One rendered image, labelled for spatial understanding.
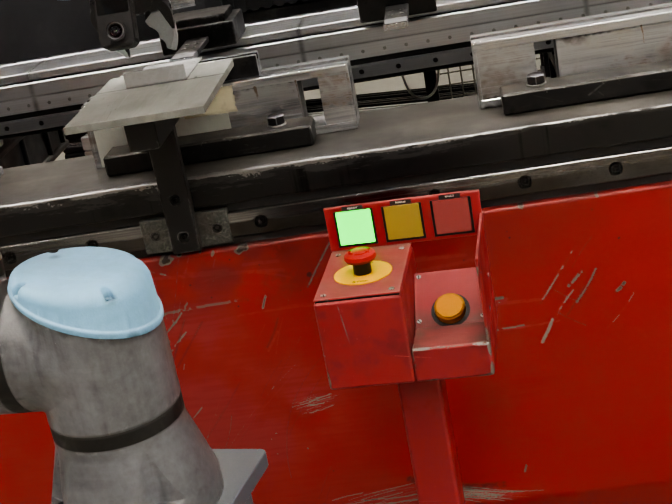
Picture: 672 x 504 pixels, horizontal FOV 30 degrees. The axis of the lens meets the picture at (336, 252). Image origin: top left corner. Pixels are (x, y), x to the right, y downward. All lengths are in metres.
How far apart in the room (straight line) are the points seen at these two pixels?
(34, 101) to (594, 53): 0.92
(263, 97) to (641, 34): 0.53
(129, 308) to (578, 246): 0.86
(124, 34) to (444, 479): 0.69
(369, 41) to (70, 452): 1.11
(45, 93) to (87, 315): 1.14
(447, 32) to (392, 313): 0.68
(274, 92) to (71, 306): 0.84
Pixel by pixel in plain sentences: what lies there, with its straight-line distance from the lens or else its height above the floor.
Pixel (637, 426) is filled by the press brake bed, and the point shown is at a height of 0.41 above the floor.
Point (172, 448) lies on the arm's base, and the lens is 1.08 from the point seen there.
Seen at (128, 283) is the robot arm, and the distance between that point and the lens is 1.03.
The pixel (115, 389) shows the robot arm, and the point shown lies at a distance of 1.04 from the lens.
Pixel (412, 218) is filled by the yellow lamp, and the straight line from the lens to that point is 1.58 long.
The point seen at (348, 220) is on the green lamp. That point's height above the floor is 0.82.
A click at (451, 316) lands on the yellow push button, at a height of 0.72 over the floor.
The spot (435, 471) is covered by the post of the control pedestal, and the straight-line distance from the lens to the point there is 1.63.
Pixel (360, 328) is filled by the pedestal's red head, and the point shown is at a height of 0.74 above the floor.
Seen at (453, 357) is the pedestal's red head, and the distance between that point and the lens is 1.49.
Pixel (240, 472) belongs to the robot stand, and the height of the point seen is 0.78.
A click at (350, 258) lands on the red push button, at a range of 1.51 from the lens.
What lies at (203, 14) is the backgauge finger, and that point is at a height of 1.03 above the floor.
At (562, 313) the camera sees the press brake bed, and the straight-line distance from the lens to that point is 1.78.
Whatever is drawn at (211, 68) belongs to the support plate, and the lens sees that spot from 1.77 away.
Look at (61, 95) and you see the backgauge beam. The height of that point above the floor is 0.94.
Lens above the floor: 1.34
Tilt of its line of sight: 20 degrees down
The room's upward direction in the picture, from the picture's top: 11 degrees counter-clockwise
